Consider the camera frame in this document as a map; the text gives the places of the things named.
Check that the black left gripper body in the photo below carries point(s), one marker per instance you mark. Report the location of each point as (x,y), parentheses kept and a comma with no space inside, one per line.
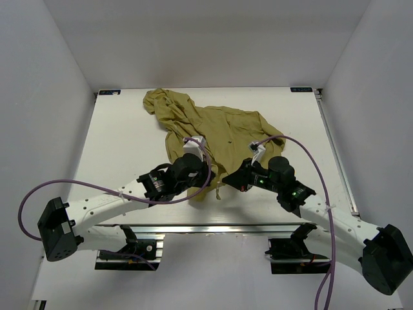
(197,180)

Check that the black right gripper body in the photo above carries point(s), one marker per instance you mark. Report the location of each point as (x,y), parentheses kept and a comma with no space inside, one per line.
(259,177)

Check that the olive green jacket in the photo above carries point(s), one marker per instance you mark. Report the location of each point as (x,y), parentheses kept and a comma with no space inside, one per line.
(227,131)

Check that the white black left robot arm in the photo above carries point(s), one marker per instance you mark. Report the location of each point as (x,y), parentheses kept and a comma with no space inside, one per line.
(67,227)

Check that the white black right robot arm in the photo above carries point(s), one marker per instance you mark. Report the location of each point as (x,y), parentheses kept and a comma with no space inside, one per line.
(380,254)

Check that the blue label right corner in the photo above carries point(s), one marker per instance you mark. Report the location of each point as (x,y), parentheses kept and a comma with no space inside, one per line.
(301,89)

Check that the blue label corner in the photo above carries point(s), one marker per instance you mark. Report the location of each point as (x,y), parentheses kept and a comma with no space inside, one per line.
(115,92)
(301,89)

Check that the blue label left corner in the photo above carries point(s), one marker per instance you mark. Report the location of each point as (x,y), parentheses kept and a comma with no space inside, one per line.
(115,92)

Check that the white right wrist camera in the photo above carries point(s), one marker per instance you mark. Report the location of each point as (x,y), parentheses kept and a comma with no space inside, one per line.
(258,151)

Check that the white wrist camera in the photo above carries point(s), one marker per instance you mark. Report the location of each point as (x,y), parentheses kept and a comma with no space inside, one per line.
(195,145)
(258,151)

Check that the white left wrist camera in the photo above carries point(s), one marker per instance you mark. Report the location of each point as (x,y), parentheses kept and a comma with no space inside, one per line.
(195,145)

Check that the aluminium front rail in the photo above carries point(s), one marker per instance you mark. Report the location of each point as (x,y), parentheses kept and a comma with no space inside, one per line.
(265,229)

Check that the aluminium rail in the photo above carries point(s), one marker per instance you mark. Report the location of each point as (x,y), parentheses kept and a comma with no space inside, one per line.
(318,92)
(265,229)

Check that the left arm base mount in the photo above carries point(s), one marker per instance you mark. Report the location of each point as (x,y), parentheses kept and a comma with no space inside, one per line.
(140,253)

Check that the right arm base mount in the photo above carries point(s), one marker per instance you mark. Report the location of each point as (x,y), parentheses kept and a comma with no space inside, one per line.
(291,255)

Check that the aluminium right side rail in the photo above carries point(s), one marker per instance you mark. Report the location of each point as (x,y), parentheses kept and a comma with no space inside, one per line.
(318,92)

